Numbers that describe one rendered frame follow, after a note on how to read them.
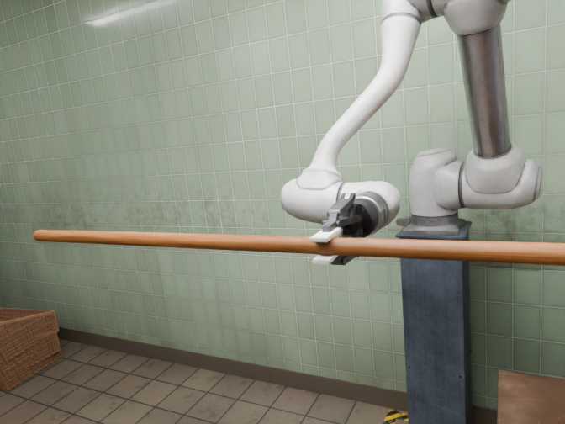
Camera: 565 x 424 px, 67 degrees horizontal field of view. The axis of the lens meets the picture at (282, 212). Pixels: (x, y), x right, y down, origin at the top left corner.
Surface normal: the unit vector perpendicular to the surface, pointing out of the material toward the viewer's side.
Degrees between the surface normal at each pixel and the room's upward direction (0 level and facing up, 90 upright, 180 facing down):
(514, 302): 90
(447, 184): 84
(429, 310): 90
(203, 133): 90
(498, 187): 115
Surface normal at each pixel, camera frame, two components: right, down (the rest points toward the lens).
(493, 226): -0.45, 0.22
